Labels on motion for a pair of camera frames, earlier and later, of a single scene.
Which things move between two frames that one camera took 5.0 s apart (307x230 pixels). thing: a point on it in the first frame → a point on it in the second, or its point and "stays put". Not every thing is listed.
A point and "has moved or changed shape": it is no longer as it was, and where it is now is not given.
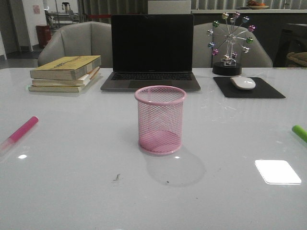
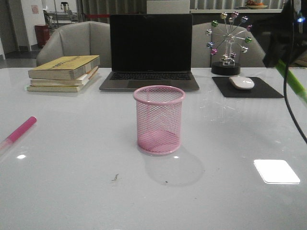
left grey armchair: (81, 39) stays put
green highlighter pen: (301, 133) has moved or changed shape
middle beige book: (79, 82) stays put
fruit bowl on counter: (253, 4) stays put
